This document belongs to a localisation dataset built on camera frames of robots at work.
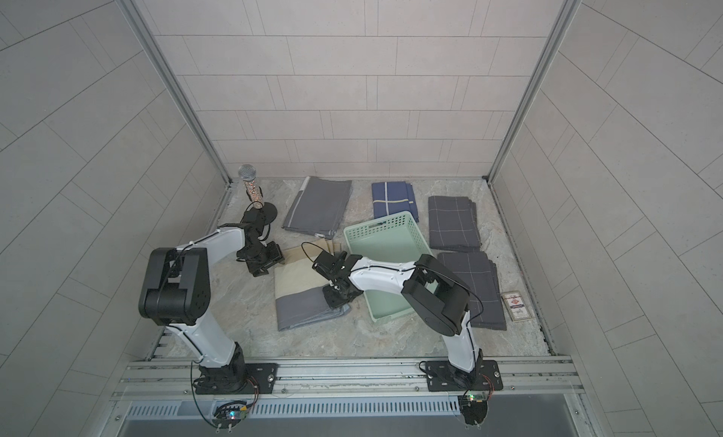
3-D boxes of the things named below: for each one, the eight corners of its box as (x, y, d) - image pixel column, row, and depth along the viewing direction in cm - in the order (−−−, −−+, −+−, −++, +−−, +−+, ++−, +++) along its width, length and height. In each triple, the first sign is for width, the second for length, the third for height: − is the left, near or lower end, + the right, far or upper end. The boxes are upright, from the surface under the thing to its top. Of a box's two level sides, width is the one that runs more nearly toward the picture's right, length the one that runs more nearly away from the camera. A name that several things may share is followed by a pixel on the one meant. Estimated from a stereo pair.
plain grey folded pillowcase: (281, 230, 102) (279, 226, 100) (308, 178, 119) (307, 173, 117) (334, 240, 100) (333, 236, 98) (353, 185, 117) (353, 181, 115)
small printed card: (512, 322, 82) (515, 320, 81) (500, 295, 87) (503, 292, 86) (531, 319, 83) (534, 317, 81) (518, 292, 88) (521, 290, 86)
